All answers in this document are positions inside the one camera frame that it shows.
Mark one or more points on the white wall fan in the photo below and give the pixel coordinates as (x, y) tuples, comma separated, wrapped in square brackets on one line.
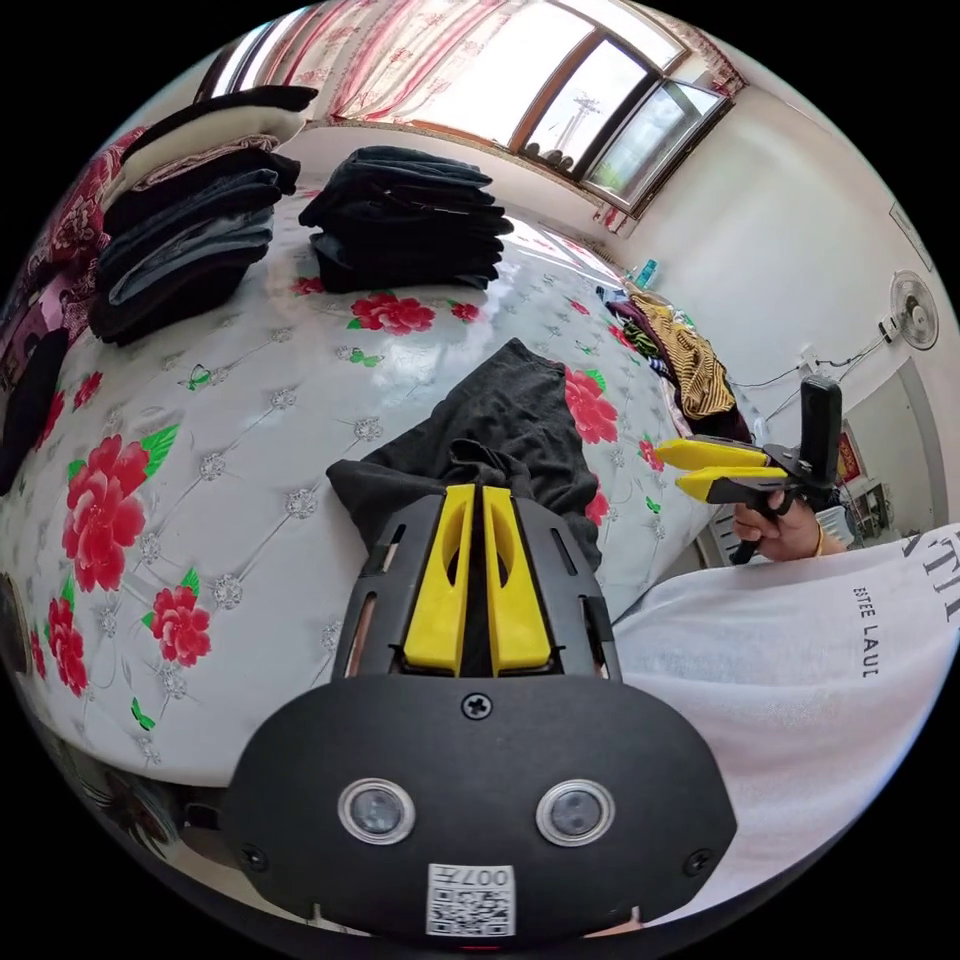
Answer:
[(915, 310)]

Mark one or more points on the person's right hand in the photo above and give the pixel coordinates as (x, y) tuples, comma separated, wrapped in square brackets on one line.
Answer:
[(780, 532)]

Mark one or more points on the dark gray long sleeve shirt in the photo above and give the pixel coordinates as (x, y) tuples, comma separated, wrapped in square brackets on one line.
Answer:
[(510, 420)]

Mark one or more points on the pile of clothes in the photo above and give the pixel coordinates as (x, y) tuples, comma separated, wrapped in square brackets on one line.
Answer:
[(187, 225), (409, 221)]

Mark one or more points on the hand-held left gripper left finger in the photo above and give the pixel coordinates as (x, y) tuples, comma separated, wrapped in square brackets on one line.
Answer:
[(433, 615)]

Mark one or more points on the window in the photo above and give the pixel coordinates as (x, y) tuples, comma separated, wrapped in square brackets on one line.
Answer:
[(570, 97)]

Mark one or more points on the person's body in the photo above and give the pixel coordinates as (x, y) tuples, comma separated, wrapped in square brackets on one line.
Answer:
[(787, 712)]

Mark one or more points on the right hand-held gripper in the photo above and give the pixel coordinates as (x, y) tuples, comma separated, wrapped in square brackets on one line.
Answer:
[(780, 480)]

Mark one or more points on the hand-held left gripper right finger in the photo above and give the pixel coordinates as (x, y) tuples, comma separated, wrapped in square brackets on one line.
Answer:
[(517, 615)]

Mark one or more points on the red patterned curtain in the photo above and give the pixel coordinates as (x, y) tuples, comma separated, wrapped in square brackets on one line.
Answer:
[(375, 52)]

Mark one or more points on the heap of colourful clothes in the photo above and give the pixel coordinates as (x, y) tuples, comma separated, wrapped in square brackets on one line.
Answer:
[(686, 352)]

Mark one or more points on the bed with floral sheet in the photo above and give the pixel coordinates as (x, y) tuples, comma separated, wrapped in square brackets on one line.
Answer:
[(262, 420)]

